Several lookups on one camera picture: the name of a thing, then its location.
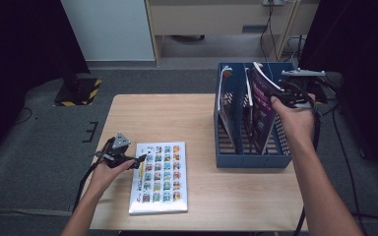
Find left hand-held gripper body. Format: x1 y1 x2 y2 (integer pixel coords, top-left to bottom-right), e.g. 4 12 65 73
94 132 136 169

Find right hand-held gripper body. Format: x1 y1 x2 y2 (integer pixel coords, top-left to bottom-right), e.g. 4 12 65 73
279 69 327 109

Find purple magazine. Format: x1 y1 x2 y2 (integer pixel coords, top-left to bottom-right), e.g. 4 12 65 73
249 61 288 155
244 67 254 155

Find white picture-grid book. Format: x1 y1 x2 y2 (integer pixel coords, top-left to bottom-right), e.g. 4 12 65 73
128 141 189 215

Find blue plastic file rack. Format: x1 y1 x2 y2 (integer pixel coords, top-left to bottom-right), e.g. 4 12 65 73
214 62 299 169

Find person's left hand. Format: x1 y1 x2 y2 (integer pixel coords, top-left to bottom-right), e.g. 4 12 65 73
90 159 136 195

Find person's right hand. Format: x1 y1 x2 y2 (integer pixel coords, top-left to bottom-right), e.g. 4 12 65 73
270 93 317 148

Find black yellow-striped stand base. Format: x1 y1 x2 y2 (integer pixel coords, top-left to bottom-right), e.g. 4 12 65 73
53 73 102 107
314 75 330 105

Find dark curtain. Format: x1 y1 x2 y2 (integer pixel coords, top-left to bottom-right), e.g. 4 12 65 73
0 0 92 165
296 0 378 178

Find light wooden desk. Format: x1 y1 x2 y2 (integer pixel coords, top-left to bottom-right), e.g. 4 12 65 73
144 0 321 68

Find white cabinet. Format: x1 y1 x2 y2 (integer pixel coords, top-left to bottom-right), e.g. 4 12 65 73
60 0 156 63

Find black desk cables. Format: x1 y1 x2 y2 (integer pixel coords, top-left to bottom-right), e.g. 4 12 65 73
259 0 308 63

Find black floor cable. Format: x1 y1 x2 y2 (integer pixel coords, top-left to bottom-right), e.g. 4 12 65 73
13 107 33 126
321 102 378 230

